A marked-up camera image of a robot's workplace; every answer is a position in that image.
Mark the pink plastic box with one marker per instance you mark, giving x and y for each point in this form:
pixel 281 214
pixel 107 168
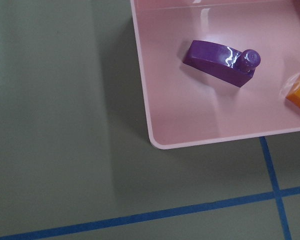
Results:
pixel 186 107

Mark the purple toy block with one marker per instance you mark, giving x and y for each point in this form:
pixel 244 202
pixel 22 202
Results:
pixel 223 62

